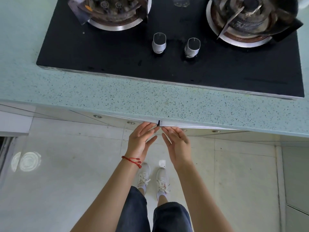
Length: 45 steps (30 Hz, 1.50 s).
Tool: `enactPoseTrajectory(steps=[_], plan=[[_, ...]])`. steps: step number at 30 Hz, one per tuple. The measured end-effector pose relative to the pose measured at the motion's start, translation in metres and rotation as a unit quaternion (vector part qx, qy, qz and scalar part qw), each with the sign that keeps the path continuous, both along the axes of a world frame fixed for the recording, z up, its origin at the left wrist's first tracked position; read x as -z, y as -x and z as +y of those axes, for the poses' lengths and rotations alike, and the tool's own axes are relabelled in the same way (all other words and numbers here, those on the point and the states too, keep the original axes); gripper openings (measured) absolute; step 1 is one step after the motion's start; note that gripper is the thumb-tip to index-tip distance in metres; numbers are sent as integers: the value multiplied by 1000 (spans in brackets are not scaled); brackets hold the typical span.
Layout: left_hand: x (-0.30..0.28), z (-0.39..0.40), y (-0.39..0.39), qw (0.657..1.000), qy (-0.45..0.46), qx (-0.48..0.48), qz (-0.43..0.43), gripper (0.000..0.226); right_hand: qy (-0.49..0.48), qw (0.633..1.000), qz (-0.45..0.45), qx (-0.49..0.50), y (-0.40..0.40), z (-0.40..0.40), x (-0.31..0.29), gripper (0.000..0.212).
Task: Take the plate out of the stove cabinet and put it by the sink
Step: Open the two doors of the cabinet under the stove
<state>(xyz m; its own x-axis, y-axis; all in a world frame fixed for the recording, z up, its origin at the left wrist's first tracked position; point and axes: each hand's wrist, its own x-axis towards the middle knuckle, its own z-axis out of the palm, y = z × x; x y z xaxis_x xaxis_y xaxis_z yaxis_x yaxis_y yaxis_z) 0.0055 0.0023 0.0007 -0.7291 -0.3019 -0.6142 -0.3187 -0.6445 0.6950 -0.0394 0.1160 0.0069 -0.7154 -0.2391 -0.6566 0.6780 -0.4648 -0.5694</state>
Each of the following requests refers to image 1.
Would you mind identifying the person's right hand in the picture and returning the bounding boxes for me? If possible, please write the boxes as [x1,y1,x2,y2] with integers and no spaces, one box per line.
[161,127,192,169]

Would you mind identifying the person's left hand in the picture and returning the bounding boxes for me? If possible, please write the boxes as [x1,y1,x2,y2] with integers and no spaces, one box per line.
[126,122,160,161]

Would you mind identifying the white cabinet door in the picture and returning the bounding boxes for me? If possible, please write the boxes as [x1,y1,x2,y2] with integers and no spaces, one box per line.
[160,120,233,130]
[112,115,160,127]

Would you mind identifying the person's left forearm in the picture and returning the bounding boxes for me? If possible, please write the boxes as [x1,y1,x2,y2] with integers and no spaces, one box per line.
[70,155,145,232]

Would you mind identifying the person's right forearm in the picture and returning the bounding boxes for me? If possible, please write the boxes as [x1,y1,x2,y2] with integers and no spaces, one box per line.
[172,160,235,232]

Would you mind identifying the white sneaker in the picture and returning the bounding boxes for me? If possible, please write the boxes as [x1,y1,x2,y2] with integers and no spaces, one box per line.
[137,163,151,190]
[155,167,171,195]

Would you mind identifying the dark denim trousers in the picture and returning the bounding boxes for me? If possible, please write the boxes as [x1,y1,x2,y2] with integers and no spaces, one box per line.
[122,186,193,232]

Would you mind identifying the silver hob control knob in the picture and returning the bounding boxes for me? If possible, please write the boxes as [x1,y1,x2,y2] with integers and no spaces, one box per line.
[152,32,167,54]
[184,38,201,58]

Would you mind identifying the black glass gas hob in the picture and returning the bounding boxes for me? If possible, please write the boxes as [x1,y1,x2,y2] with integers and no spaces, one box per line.
[36,0,305,98]

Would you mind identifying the round gas burner with support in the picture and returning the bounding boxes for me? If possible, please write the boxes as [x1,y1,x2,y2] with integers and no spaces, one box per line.
[206,0,304,48]
[68,0,152,31]

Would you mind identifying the white side cabinet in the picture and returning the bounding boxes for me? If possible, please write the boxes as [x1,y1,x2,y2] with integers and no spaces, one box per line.
[0,111,33,136]

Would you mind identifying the red string bracelet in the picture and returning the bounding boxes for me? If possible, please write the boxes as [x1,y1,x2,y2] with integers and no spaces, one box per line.
[121,155,142,169]

